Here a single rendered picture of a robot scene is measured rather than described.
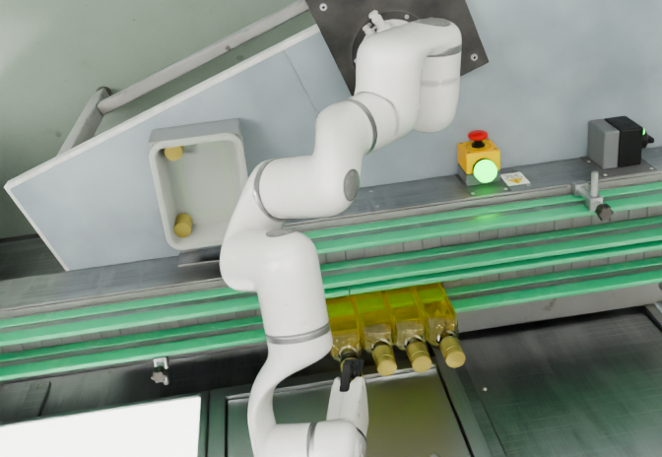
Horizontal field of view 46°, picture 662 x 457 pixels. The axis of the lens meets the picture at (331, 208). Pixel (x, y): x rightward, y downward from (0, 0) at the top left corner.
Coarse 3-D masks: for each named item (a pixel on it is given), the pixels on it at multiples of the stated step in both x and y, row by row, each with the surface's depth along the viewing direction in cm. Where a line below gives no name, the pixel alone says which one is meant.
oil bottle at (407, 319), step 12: (408, 288) 148; (384, 300) 147; (396, 300) 144; (408, 300) 144; (396, 312) 141; (408, 312) 140; (420, 312) 140; (396, 324) 138; (408, 324) 137; (420, 324) 137; (396, 336) 138; (408, 336) 136; (420, 336) 137
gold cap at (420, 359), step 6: (414, 342) 134; (420, 342) 134; (408, 348) 134; (414, 348) 133; (420, 348) 132; (426, 348) 134; (408, 354) 133; (414, 354) 132; (420, 354) 131; (426, 354) 131; (414, 360) 130; (420, 360) 131; (426, 360) 131; (414, 366) 131; (420, 366) 131; (426, 366) 131
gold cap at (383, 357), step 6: (378, 348) 133; (384, 348) 133; (390, 348) 134; (372, 354) 134; (378, 354) 132; (384, 354) 131; (390, 354) 132; (378, 360) 130; (384, 360) 130; (390, 360) 130; (378, 366) 130; (384, 366) 130; (390, 366) 130; (396, 366) 131; (378, 372) 131; (384, 372) 131; (390, 372) 131
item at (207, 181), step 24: (168, 144) 144; (192, 144) 144; (216, 144) 152; (240, 144) 145; (168, 168) 153; (192, 168) 154; (216, 168) 154; (240, 168) 147; (168, 192) 153; (192, 192) 156; (216, 192) 156; (240, 192) 157; (168, 216) 151; (192, 216) 158; (216, 216) 158; (168, 240) 152; (192, 240) 153; (216, 240) 153
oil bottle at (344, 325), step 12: (336, 300) 147; (348, 300) 146; (336, 312) 143; (348, 312) 143; (336, 324) 140; (348, 324) 139; (336, 336) 137; (348, 336) 136; (360, 336) 137; (336, 348) 136; (360, 348) 137
